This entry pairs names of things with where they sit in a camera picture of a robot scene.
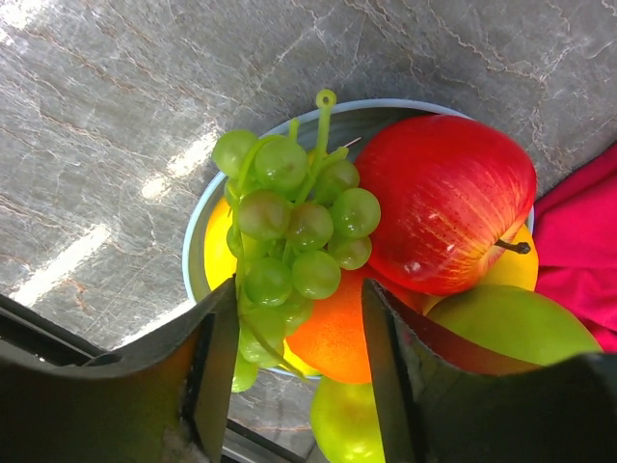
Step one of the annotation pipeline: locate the light blue plate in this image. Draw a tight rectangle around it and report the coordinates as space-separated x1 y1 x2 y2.
181 97 536 382

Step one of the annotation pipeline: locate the red fake apple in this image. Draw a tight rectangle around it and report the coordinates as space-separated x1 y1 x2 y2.
355 115 537 296

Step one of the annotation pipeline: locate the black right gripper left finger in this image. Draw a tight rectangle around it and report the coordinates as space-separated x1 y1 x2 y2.
0 276 241 463

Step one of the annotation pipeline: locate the yellow fake mango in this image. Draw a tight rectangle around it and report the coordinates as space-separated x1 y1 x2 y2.
423 222 540 314

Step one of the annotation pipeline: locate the yellow fake banana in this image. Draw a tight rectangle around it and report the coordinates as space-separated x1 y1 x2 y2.
202 197 321 378

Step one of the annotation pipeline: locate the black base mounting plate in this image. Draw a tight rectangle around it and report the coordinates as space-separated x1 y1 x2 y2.
0 291 309 463

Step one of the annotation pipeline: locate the red cloth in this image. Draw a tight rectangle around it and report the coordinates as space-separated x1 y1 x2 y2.
533 145 616 353

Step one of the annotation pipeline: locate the green fake pear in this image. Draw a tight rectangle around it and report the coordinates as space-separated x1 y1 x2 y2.
309 377 386 463

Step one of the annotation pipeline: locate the fake orange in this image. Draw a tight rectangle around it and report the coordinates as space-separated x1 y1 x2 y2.
284 267 435 385

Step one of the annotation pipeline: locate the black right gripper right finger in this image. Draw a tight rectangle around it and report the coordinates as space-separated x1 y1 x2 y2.
362 279 616 462

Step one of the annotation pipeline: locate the green fake lime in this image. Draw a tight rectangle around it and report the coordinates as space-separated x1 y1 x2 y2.
427 285 604 366

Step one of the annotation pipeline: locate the green fake grapes bunch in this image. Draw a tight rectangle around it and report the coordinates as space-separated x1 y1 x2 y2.
212 89 381 393

